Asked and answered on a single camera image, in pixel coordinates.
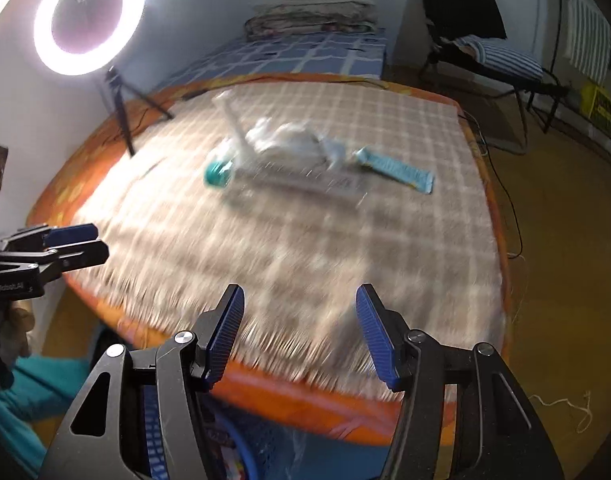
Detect folded patterned quilts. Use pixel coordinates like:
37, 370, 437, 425
245, 0, 379, 36

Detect black floor cable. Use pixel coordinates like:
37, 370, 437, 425
458, 110, 523, 261

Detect clear bottle teal cap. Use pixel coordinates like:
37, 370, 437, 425
204, 89, 256, 190

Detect black tripod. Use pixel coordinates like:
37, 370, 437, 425
102, 67, 175, 156

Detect blue checked bed sheet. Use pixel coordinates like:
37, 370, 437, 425
150, 32, 389, 91

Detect person's left hand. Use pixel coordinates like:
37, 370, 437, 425
0, 305, 33, 361

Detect yellow plastic crate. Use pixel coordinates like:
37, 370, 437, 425
580, 82, 611, 133

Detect white striped towel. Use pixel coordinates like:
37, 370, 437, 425
560, 0, 611, 83

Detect beige checked fringed cloth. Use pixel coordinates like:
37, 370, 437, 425
72, 82, 503, 386

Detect orange floral sheet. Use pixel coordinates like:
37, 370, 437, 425
28, 74, 511, 446

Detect black ring light cable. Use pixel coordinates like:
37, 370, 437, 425
105, 90, 206, 146

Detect blue toothpaste tube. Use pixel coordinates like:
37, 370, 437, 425
354, 146, 436, 194

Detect blue striped cushion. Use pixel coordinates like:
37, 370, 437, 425
455, 35, 543, 81

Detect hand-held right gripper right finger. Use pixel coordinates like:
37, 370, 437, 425
355, 284, 566, 480

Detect blue plastic mesh basket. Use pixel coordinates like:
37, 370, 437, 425
140, 390, 401, 480

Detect white ring light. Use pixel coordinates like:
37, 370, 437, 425
34, 0, 146, 77

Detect white string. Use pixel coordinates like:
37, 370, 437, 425
528, 391, 593, 435

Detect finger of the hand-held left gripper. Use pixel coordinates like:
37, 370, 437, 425
0, 240, 110, 283
8, 223, 98, 248

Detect black folding chair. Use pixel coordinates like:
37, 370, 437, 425
418, 0, 569, 153

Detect white plastic bag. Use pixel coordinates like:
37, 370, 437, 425
245, 117, 346, 168

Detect person's teal clothing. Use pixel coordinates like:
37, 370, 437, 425
0, 355, 93, 478

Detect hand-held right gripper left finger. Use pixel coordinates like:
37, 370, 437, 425
40, 284, 245, 480

